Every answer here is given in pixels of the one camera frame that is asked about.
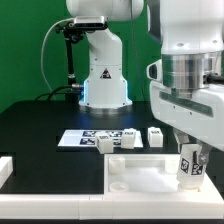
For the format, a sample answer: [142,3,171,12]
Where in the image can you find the grey camera cable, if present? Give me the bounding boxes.
[40,18,75,94]

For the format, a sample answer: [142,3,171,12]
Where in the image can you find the white tag base sheet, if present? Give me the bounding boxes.
[57,129,144,148]

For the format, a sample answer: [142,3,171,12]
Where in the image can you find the silver camera on stand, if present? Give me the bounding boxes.
[74,16,107,31]

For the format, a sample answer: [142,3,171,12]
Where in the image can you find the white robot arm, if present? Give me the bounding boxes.
[66,0,224,164]

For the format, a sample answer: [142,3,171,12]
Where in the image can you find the black camera stand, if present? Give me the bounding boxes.
[55,22,84,103]

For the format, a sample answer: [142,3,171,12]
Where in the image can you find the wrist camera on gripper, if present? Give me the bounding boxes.
[146,59,162,82]

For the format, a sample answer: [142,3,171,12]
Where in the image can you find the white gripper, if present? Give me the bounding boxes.
[150,81,224,165]

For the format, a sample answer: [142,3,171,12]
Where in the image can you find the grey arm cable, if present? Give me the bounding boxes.
[206,73,224,85]

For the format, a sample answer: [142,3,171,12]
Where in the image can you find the white obstacle fence bar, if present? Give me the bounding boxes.
[0,155,224,221]

